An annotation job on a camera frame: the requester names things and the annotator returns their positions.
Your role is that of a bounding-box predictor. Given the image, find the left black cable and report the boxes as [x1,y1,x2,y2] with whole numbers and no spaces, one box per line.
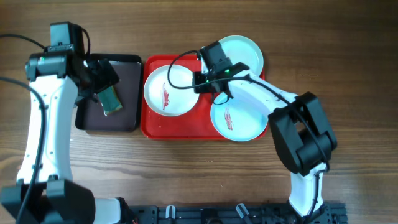
[0,33,47,224]

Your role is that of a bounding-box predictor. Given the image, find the right black cable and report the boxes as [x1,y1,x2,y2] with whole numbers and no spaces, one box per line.
[167,50,330,218]

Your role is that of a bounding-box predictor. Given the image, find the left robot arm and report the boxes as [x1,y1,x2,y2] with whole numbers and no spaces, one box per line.
[1,22,127,223]

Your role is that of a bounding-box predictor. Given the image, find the light blue plate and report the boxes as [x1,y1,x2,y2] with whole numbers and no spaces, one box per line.
[210,93,268,142]
[218,35,264,77]

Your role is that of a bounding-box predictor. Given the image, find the black cable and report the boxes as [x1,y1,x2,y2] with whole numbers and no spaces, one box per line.
[0,33,47,224]
[167,50,330,218]

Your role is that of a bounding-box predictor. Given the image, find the white round plate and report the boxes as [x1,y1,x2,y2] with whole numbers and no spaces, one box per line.
[144,65,199,116]

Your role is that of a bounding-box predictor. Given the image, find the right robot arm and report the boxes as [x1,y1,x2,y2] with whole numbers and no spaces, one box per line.
[193,42,337,222]

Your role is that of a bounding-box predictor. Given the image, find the green yellow sponge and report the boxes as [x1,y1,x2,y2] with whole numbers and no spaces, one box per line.
[98,86,123,116]

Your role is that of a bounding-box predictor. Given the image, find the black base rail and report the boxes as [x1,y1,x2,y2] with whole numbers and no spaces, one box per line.
[130,203,348,224]

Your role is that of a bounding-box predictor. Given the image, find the black rectangular tray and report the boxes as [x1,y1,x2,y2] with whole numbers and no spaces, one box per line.
[75,54,142,132]

